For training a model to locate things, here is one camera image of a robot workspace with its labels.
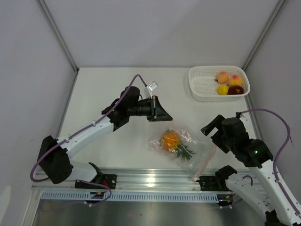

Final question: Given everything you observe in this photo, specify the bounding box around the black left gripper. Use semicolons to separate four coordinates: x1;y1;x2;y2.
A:
128;96;173;122

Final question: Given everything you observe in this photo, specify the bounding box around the orange toy pineapple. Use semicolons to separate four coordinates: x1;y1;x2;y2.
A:
160;129;195;162

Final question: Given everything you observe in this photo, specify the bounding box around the clear pink-dotted zip bag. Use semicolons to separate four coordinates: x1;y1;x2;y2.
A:
147;123;216;181

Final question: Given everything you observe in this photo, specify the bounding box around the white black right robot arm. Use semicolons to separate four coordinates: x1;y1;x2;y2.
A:
201;114;301;226

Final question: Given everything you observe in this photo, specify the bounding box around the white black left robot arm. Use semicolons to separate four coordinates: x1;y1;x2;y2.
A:
38;86;173;188

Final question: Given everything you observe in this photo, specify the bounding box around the yellow toy lemon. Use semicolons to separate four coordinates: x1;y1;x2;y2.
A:
217;84;229;96

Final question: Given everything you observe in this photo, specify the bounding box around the dark red toy apple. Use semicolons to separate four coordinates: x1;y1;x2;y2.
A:
227;86;244;95

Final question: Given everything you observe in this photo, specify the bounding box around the white perforated plastic basket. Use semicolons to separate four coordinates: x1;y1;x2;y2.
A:
188;65;250;102

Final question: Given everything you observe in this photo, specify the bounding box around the pink toy peach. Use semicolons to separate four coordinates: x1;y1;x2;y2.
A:
216;71;230;84
228;75;243;87

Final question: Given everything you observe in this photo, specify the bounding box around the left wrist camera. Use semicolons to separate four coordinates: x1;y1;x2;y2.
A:
144;81;158;98

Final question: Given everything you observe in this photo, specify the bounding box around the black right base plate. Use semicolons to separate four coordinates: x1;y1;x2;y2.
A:
196;176;227;192

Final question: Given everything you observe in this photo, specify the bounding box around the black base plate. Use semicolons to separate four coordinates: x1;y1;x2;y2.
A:
75;174;117;190
196;176;227;192

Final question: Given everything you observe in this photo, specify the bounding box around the aluminium mounting rail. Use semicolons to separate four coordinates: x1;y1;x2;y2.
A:
32;166;259;195

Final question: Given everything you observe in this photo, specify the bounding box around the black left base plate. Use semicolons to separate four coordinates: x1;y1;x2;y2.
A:
75;174;117;190

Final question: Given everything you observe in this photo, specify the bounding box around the grey aluminium corner post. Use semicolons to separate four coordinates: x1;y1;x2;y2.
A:
242;0;289;71

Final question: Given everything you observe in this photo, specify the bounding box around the white slotted cable duct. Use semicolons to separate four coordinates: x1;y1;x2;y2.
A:
41;191;219;203

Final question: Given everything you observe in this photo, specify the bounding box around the left grey corner post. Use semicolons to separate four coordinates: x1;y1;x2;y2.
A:
35;0;79;74

